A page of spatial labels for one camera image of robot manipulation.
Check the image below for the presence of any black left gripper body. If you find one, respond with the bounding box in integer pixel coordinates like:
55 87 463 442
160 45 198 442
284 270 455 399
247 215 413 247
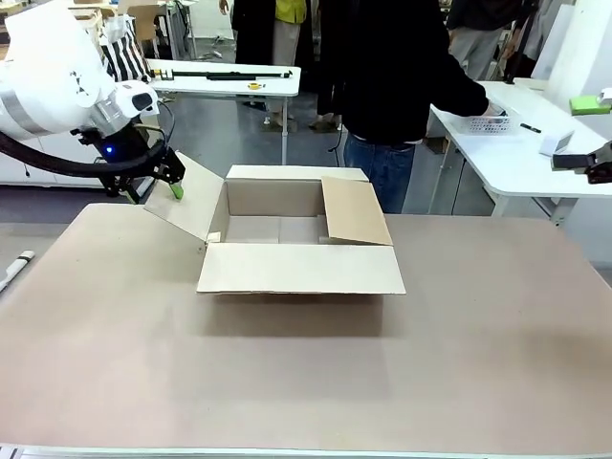
78 124 164 186

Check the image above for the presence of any white plastic mesh basket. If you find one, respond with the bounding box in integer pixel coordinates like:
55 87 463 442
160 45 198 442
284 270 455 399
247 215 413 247
451 113 523 139

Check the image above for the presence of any brown cardboard shipping box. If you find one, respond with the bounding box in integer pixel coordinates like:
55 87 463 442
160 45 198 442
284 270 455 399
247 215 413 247
142 151 407 297

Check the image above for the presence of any person's left forearm black sleeve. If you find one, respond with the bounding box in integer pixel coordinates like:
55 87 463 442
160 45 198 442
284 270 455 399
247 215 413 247
442 55 492 119

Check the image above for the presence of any small white box device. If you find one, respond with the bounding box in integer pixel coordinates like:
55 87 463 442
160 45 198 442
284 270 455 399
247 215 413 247
538 130 576 157

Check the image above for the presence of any white storage cabinet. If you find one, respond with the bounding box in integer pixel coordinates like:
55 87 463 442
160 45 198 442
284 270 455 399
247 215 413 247
0 141 114 188

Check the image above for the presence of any large white side table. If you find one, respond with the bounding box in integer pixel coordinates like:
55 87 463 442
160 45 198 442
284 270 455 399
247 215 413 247
426 79 612 227

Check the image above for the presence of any black white striped bag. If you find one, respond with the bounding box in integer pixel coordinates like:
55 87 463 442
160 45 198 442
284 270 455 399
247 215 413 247
98 13 151 83

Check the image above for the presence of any long white background table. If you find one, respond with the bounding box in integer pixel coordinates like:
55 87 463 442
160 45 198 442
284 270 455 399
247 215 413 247
142 57 303 166

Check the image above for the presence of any black folded tripod rod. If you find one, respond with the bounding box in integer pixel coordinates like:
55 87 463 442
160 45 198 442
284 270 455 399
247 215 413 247
149 67 295 83

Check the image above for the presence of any bystander in grey trousers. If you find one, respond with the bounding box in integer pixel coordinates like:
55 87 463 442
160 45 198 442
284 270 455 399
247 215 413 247
446 0 533 82

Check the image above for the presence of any white marker pen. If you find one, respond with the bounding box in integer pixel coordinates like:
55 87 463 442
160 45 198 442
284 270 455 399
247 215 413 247
0 249 36 294

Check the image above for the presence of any bystander in black coat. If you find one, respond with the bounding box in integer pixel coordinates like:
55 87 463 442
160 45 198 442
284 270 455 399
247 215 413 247
218 0 320 131

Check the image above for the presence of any person in black sweater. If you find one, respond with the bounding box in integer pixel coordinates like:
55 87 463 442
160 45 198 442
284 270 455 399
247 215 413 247
317 0 492 215

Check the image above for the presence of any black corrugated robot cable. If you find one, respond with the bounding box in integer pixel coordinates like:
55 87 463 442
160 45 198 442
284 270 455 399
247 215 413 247
0 102 176 179

